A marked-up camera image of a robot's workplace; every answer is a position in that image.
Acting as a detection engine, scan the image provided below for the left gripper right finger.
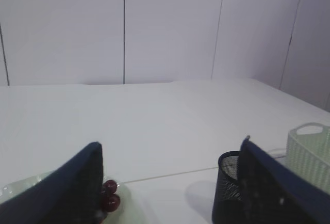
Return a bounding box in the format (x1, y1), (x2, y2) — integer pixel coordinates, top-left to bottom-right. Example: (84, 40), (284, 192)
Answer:
(239, 137), (329, 223)

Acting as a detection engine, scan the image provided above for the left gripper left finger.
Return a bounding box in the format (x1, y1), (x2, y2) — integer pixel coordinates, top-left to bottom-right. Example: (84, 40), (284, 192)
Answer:
(1, 142), (104, 223)

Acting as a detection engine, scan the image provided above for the purple artificial grape bunch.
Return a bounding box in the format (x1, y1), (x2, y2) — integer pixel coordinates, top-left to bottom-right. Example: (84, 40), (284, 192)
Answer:
(96, 180), (121, 223)

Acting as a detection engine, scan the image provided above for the black mesh pen holder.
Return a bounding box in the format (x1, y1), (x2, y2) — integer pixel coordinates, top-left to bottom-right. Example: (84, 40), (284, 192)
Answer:
(212, 151), (246, 224)

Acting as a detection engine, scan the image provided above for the green plastic woven basket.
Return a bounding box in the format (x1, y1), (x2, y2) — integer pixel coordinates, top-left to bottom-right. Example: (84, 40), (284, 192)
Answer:
(285, 123), (329, 193)

